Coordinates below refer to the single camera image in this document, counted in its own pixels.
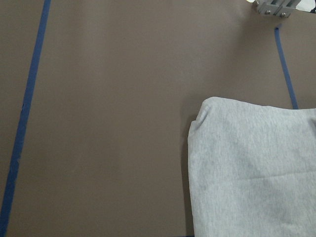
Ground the aluminium frame post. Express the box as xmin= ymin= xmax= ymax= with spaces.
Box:
xmin=252 ymin=0 xmax=301 ymax=18

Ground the white cartoon print t-shirt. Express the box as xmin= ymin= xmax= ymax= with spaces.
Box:
xmin=188 ymin=97 xmax=316 ymax=237

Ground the blue floor tape strip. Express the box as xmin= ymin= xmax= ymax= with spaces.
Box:
xmin=274 ymin=24 xmax=299 ymax=110
xmin=0 ymin=0 xmax=51 ymax=237

